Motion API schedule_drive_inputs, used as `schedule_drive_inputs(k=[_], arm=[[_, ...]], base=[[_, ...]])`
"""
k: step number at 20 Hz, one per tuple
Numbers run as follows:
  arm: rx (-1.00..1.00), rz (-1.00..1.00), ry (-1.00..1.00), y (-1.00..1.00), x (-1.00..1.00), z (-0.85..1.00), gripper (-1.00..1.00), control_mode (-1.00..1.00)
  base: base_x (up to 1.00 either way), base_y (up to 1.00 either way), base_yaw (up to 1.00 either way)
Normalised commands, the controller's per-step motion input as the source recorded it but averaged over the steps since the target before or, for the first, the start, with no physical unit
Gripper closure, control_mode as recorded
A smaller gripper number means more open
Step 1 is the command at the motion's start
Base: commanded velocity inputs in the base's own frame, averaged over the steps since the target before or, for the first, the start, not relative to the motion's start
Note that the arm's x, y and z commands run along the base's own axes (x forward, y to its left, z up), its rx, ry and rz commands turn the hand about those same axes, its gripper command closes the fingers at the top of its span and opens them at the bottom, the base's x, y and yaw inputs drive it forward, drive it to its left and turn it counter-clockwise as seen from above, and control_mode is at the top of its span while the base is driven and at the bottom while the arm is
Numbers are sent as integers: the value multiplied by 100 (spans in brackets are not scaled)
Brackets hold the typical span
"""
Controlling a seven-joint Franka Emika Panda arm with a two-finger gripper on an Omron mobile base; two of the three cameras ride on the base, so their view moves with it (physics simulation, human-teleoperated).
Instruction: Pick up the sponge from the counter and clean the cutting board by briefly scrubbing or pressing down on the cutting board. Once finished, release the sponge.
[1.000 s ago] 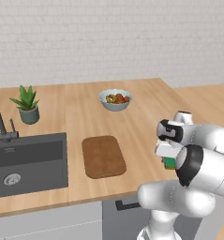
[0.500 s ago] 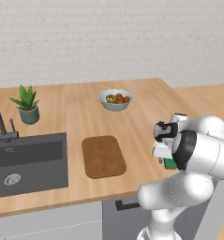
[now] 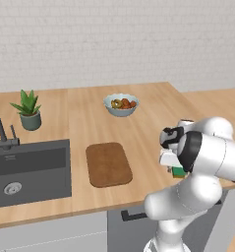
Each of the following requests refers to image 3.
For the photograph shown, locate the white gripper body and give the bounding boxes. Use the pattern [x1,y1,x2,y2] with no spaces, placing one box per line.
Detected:
[158,148,186,168]

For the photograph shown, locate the green sponge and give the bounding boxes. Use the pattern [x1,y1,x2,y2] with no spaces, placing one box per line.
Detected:
[171,165,188,180]

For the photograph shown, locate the brown wooden cutting board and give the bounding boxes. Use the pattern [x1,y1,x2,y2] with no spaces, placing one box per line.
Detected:
[85,142,134,189]

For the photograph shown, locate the white fruit bowl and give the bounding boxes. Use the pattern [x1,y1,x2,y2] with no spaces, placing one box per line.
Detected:
[103,93,141,118]

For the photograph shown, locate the brown green kiwi fruit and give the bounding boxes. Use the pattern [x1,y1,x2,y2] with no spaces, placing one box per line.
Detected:
[110,98,124,110]

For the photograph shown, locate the light grey cupboard panel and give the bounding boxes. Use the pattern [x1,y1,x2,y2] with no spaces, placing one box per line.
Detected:
[203,187,235,252]

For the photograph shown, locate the grey dishwasher front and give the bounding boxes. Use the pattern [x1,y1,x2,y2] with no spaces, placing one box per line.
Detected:
[106,189,229,252]

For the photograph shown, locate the dark grey sink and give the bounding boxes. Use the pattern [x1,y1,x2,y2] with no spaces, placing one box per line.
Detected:
[0,138,73,210]

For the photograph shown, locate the light grey cupboard door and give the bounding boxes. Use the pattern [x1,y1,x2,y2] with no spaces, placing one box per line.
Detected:
[0,211,109,252]

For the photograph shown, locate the green potted plant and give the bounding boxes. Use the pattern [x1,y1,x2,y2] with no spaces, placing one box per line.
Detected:
[9,89,43,132]

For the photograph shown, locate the dark grey tap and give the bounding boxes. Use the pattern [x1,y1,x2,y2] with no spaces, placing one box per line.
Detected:
[0,104,21,151]

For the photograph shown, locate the black dishwasher handle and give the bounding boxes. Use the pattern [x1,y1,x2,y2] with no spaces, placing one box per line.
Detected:
[120,209,150,221]

